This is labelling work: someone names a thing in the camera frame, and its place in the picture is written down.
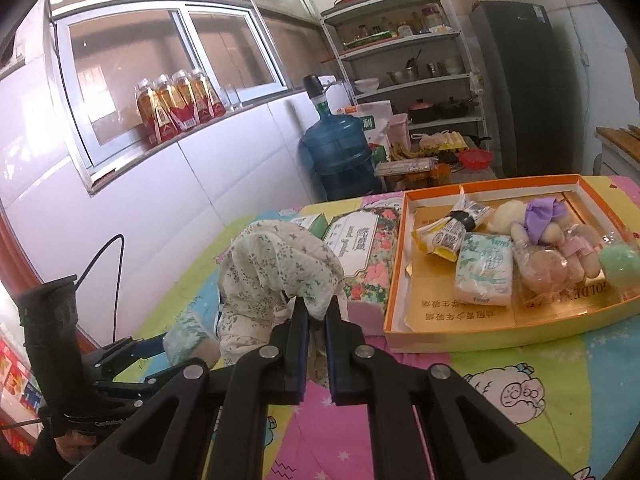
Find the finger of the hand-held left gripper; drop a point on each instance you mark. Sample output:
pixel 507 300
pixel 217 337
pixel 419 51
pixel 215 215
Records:
pixel 135 385
pixel 125 352

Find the white metal shelf rack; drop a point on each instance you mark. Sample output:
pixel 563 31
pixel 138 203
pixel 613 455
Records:
pixel 385 2

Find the yellow snack packet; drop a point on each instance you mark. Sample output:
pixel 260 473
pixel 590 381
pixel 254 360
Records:
pixel 440 240

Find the small green patterned tissue pack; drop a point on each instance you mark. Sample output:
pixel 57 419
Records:
pixel 187 340

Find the black water pump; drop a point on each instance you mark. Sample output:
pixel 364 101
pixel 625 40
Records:
pixel 314 87

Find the floral cloth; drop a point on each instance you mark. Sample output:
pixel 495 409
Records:
pixel 270 270

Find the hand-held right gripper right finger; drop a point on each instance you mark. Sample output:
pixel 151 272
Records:
pixel 337 355

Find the red tea bottle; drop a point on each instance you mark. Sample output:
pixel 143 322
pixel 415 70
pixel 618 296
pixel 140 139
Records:
pixel 152 115
pixel 172 107
pixel 190 100
pixel 207 95

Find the stack of steel cups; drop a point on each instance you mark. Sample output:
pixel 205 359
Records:
pixel 444 67

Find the white bowl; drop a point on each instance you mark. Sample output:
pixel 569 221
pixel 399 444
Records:
pixel 366 85

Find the floral tissue box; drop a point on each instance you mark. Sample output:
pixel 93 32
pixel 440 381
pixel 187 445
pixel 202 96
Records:
pixel 365 270

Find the sliding window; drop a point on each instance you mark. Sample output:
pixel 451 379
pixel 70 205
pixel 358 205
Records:
pixel 125 70

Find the wooden board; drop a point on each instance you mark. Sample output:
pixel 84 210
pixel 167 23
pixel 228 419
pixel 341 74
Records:
pixel 620 136

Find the red flat lid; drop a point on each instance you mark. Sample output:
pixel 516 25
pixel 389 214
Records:
pixel 350 1

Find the pink plush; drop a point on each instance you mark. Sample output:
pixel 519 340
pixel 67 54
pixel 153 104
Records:
pixel 547 275

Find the dark grey refrigerator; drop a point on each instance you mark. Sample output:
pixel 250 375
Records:
pixel 530 90

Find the bananas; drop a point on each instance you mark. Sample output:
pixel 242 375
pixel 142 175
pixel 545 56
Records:
pixel 404 152

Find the green tissue box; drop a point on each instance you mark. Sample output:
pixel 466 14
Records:
pixel 312 222

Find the egg tray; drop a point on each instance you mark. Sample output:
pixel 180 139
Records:
pixel 445 141

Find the white green flour bag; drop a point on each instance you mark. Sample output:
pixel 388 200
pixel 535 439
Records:
pixel 370 125

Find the red-lidded pot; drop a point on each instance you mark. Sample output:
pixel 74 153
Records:
pixel 421 111

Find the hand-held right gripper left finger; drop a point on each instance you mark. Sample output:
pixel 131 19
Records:
pixel 292 350

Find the white plush toy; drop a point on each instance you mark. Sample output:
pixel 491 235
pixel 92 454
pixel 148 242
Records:
pixel 505 215

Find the green puff ball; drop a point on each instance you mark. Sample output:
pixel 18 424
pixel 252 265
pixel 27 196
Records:
pixel 617 262

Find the green tray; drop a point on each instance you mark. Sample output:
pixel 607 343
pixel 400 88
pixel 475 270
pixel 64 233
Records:
pixel 367 40

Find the grey cabinet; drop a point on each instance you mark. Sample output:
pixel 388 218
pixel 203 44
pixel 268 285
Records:
pixel 620 162

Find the red printed sheet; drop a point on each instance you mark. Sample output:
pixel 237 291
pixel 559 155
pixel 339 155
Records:
pixel 17 385

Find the orange-rimmed cardboard box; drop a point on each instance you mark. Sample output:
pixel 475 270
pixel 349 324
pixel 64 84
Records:
pixel 450 310

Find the steel bowl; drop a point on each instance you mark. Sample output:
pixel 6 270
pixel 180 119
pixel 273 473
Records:
pixel 402 76

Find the purple-dressed teddy bear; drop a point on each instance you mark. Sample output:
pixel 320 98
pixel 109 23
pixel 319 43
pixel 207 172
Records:
pixel 540 215

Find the pink-dressed teddy bear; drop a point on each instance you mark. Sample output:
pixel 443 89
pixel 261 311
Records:
pixel 580 250

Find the red-lidded jar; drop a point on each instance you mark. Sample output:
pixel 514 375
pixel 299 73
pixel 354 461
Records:
pixel 432 17

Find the blue water jug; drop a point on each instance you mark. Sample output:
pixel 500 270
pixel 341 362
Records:
pixel 335 150

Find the clear container of oranges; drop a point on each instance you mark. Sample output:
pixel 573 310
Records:
pixel 410 172

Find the black frying pan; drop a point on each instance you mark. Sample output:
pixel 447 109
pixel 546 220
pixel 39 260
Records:
pixel 452 108

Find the green white tissue pack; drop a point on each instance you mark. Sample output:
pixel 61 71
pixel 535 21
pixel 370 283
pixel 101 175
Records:
pixel 482 270

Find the person's left hand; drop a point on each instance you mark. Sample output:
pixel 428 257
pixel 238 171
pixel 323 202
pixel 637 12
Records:
pixel 75 446

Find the red colander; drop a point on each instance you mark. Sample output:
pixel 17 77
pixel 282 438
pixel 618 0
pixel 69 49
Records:
pixel 475 160

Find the clear drinking glass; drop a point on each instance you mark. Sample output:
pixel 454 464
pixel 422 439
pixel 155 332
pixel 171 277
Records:
pixel 237 96
pixel 226 97

